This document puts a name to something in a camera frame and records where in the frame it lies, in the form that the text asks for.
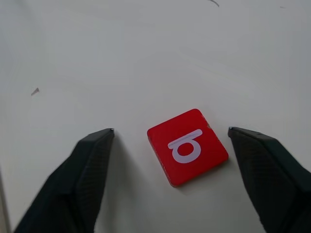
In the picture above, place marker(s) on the red letter b block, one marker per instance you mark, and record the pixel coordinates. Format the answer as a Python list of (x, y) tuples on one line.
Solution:
[(187, 148)]

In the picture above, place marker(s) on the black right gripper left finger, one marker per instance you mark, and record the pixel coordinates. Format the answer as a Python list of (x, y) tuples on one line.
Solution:
[(70, 184)]

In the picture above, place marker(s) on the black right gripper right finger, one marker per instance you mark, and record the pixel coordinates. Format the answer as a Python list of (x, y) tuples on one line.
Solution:
[(272, 179)]

